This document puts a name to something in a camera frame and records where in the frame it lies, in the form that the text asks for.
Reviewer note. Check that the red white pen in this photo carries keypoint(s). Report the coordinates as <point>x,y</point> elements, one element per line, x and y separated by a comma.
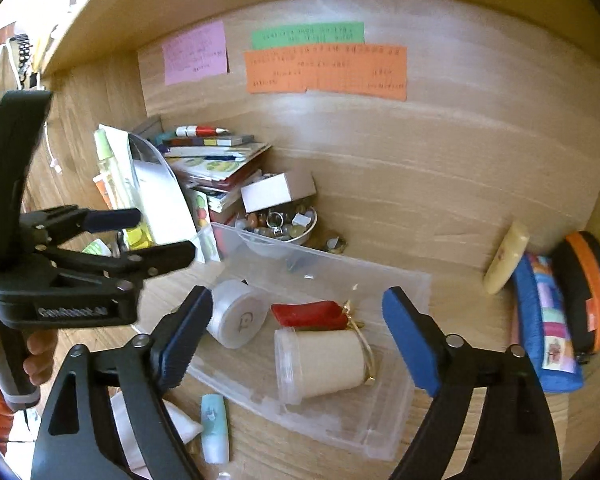
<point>200,131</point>

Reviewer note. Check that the white paper sheets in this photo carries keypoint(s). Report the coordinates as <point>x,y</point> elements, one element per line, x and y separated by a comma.
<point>155,195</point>

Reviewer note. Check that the stack of books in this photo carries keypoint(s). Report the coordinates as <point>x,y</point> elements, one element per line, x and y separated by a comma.
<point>215,165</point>

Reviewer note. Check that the yellow spray bottle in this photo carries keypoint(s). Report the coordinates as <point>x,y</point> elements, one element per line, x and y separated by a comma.
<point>112,180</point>

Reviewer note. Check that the light blue tube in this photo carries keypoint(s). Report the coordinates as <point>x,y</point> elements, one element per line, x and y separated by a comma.
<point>215,425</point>

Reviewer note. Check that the person's left hand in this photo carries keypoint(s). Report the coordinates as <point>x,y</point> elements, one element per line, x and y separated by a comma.
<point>40,355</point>

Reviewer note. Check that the black orange round case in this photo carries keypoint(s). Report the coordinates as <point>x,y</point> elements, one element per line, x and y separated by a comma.
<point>587,290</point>

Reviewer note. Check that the orange paper note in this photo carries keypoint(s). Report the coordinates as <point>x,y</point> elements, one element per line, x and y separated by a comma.
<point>325,70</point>

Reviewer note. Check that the cream plastic bottle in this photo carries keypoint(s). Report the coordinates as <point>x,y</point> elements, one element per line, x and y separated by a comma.
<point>505,260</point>

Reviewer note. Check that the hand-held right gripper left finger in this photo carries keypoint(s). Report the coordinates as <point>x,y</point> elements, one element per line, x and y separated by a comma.
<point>180,345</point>

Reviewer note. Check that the pink paper note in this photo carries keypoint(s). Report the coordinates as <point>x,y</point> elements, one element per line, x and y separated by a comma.
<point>195,52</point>

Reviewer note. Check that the red pouch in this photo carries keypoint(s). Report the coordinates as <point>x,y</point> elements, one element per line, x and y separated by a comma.
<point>305,315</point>

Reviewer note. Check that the blue snack packet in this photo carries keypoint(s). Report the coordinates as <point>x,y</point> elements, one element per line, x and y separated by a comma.
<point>545,330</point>

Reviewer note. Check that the white bowl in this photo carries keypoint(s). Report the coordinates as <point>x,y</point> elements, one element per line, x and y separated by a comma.
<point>280,246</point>

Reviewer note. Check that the white tape roll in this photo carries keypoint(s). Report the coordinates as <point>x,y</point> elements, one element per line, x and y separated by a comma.
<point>235,320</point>
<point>325,360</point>

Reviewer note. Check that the wooden desktop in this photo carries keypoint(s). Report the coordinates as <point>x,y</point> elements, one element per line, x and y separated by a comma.
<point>455,410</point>

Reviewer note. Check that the white tape roll left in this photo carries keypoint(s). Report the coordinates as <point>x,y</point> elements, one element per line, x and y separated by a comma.
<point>325,360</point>

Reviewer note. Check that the clear plastic bin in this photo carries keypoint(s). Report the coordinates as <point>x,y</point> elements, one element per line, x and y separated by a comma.
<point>320,410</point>

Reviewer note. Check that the green paper note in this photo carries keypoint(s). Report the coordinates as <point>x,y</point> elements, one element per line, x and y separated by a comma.
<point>307,34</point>

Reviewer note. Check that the white cloth pouch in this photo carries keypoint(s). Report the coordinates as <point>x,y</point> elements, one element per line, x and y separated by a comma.
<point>180,422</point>

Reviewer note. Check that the colourful dotted package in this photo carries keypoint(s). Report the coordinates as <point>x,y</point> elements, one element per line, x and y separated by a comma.
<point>207,245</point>

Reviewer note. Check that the orange box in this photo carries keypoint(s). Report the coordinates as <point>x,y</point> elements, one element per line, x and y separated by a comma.
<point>102,190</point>

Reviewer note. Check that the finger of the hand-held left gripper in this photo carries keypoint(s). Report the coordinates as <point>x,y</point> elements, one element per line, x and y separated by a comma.
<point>112,218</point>
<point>155,257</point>

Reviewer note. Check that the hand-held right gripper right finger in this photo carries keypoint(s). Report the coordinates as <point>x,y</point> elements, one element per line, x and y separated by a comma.
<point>412,345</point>

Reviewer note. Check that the bowl of small trinkets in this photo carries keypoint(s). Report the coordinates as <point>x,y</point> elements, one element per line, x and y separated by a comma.
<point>275,222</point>

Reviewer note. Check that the white cardboard box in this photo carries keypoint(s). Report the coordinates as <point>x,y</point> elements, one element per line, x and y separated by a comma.
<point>277,190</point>

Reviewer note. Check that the small metal trinket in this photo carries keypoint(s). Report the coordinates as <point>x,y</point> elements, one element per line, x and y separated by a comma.
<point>336,245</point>

